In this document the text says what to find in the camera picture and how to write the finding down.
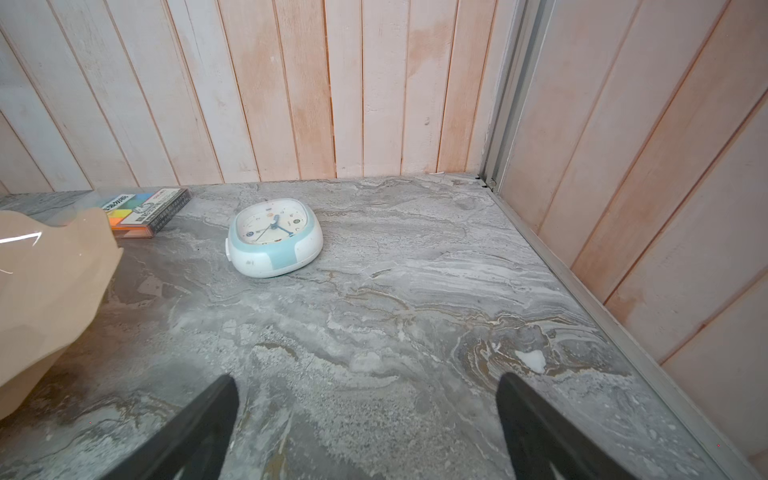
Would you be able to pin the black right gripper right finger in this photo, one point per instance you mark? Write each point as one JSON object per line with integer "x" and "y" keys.
{"x": 542, "y": 443}

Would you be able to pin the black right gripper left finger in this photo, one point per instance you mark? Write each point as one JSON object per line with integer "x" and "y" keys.
{"x": 192, "y": 445}

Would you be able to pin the peach scalloped fruit bowl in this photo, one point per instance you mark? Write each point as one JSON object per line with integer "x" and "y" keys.
{"x": 52, "y": 283}

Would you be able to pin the white and blue clock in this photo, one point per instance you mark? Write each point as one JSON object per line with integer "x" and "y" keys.
{"x": 273, "y": 238}

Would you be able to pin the highlighter marker pack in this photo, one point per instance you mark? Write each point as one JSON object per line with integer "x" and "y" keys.
{"x": 143, "y": 215}

